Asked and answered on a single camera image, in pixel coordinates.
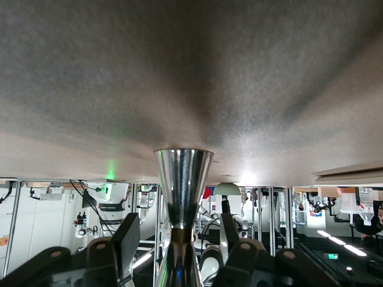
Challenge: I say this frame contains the cream rabbit print tray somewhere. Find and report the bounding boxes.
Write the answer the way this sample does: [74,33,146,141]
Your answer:
[313,161,383,184]

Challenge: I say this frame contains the pale green ceramic bowl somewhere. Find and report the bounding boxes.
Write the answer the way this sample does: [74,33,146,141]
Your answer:
[214,182,242,197]

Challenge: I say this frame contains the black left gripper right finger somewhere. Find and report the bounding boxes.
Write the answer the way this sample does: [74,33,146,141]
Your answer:
[211,199,341,287]

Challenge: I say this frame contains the aluminium frame post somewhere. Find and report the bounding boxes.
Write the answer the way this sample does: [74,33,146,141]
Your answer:
[268,187,276,257]

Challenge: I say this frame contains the brown table cover mat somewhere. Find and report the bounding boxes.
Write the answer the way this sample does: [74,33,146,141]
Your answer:
[0,0,383,189]

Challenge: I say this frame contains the steel double jigger cup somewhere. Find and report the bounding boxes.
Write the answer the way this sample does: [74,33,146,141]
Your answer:
[154,148,214,287]

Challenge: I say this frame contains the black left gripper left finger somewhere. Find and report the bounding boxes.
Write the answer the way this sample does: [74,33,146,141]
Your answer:
[0,212,141,287]

